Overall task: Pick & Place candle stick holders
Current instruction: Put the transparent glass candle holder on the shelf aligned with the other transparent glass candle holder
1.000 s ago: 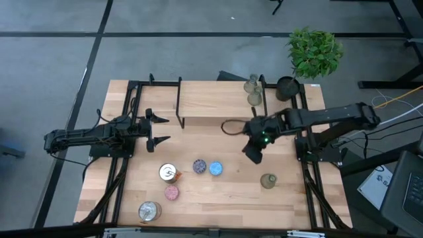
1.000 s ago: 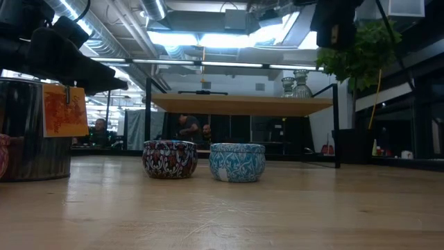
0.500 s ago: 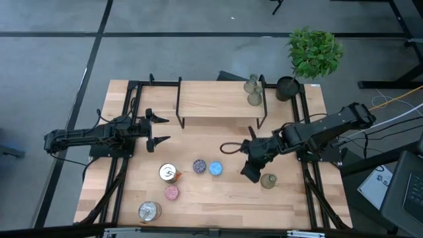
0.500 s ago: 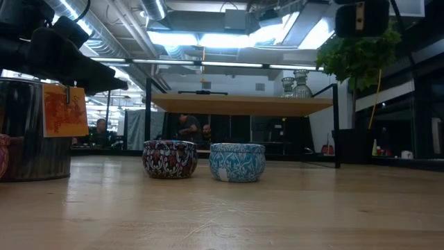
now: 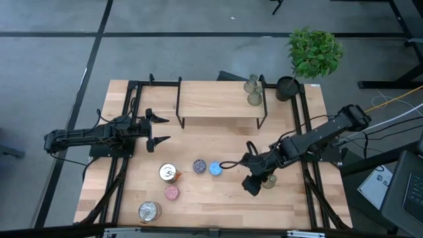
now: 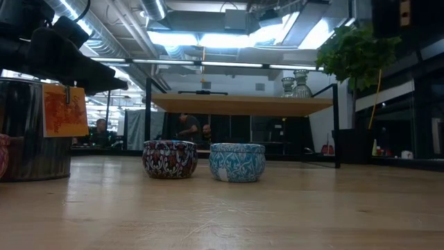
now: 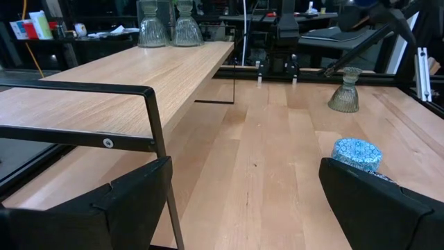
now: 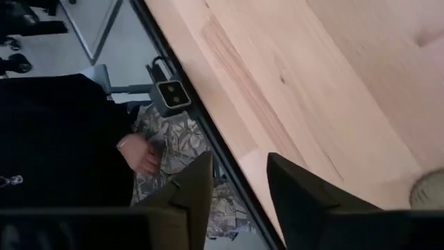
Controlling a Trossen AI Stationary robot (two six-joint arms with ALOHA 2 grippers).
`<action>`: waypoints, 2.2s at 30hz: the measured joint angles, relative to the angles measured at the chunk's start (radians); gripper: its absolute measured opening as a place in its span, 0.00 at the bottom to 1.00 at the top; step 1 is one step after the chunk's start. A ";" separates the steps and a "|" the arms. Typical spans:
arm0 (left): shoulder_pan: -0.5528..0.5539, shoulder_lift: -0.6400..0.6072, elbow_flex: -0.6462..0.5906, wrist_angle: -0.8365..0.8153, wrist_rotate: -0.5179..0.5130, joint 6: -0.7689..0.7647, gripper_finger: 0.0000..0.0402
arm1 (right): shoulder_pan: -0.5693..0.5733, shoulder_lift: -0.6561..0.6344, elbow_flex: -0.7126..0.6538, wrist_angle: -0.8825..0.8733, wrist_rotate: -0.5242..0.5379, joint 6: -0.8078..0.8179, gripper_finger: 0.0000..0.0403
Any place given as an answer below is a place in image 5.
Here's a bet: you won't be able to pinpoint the black aluminium table frame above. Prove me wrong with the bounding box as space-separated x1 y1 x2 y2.
74 73 353 232

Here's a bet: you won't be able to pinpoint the black desk frame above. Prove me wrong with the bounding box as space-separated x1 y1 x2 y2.
358 0 423 90

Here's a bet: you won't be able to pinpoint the silver aluminium frame profile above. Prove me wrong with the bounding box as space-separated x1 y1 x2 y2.
286 229 327 238
102 226 143 238

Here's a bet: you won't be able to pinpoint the dark red floral candle tin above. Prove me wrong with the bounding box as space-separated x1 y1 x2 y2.
192 158 208 175

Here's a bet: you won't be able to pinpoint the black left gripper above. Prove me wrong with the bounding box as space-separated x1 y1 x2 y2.
137 108 172 153

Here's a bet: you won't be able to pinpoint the ribbed glass candle stick holder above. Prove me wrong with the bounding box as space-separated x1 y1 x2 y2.
262 173 279 190
243 73 260 95
247 85 264 108

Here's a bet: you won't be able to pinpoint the white floor cable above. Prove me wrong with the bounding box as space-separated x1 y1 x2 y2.
343 102 423 134

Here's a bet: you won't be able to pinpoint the yellow floor cable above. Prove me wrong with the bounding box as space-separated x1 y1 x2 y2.
364 85 423 114

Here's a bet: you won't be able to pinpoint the white printed paper sheet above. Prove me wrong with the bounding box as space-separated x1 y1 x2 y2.
356 164 394 211

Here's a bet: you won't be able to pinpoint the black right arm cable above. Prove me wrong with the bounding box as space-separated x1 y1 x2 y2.
219 141 254 171

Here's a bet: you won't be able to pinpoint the black plant pot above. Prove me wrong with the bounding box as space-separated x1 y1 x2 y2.
275 75 301 102

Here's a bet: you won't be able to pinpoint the wooden shelf riser black legs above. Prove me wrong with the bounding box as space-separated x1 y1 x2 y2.
175 75 268 130

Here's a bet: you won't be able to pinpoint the dark grey laptop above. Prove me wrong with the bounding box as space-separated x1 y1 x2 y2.
379 149 423 238

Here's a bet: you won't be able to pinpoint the blue patterned candle tin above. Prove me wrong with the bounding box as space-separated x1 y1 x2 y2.
208 161 223 177

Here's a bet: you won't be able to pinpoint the pink floral candle tin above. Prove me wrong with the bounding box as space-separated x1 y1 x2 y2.
163 184 180 202

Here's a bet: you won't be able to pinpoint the silver candle can orange label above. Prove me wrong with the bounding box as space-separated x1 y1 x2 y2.
137 200 163 223

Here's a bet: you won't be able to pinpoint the dark flat panel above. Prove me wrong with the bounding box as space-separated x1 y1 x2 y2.
215 69 249 83

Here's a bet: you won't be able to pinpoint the green leafy plant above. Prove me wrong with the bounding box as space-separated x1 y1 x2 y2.
286 26 345 81

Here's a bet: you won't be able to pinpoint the silver candle can orange tag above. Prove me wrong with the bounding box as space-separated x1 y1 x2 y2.
158 162 183 185

